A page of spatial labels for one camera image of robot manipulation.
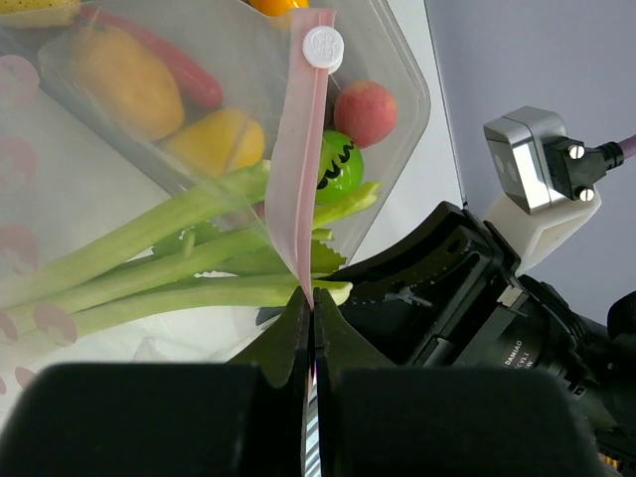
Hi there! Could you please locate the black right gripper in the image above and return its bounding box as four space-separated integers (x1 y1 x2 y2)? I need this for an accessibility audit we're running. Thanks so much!
328 202 635 476

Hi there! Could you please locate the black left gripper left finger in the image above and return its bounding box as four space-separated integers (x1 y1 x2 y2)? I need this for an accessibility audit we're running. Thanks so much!
1 291 311 476

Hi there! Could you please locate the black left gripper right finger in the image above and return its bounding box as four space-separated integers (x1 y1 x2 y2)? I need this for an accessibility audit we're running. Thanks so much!
313 290 601 476

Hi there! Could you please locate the green celery bunch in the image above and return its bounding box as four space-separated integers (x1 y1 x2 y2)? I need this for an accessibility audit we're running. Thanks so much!
0 158 384 344

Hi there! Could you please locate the clear zip top bag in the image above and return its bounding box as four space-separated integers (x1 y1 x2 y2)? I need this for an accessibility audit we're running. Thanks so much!
0 0 384 394

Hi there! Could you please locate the clear plastic food bin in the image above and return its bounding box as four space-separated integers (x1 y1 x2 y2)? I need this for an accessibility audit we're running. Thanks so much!
1 1 429 278

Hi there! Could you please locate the green toy watermelon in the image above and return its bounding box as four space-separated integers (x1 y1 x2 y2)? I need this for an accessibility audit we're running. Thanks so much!
316 130 365 205

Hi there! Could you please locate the pink peach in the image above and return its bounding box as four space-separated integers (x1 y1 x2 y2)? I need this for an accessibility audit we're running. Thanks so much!
333 79 398 149

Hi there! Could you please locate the yellow bell pepper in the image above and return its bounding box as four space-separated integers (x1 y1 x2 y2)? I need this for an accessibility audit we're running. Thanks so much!
164 107 266 177

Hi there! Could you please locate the red chili pepper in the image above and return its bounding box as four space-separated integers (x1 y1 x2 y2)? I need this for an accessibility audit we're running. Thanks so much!
80 6 224 108

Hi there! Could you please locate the orange yellow mango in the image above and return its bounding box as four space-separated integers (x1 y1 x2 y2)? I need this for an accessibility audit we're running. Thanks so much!
247 0 310 17

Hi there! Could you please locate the orange tangerine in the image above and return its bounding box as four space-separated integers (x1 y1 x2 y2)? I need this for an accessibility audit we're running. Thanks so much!
72 24 185 141

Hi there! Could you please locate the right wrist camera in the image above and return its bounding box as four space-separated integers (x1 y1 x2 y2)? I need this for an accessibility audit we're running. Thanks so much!
483 106 635 275

